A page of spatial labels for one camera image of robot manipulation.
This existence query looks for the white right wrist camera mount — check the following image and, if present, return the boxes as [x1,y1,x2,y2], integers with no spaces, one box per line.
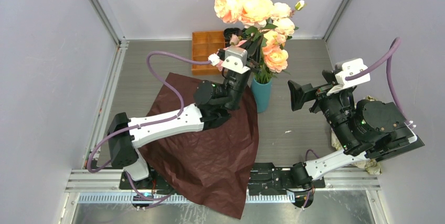
[327,58,370,95]

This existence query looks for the orange compartment tray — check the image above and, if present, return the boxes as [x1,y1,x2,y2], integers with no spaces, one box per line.
[192,30,225,76]

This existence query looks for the aluminium frame rail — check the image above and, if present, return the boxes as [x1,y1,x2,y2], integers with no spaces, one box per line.
[65,169,123,193]

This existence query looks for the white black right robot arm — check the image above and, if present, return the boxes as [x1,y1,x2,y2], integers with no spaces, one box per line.
[288,80,424,190]

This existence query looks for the teal vase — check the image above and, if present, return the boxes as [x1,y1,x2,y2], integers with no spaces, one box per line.
[250,77,272,113]

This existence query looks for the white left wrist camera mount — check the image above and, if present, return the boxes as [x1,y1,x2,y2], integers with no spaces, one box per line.
[208,46,250,74]

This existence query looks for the red wrapping paper sheet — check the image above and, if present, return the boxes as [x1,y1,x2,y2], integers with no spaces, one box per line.
[140,87,259,219]

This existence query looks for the peach rose stem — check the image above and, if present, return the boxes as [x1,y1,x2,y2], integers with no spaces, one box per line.
[214,0,275,67]
[258,30,289,84]

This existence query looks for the cream pink rose stem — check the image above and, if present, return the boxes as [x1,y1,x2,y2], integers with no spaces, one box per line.
[271,0,305,37]

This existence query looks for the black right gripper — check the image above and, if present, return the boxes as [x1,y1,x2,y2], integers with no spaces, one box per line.
[284,69,354,153]

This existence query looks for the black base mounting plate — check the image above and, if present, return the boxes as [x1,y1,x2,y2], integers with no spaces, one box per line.
[134,163,303,196]

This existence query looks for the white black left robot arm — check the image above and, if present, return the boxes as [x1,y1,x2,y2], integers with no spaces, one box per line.
[108,59,251,189]

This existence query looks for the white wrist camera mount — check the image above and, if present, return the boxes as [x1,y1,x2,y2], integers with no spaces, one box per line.
[327,58,370,95]
[208,46,250,74]

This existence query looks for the crumpled beige printed cloth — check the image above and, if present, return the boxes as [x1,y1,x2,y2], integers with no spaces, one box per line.
[331,99,391,174]

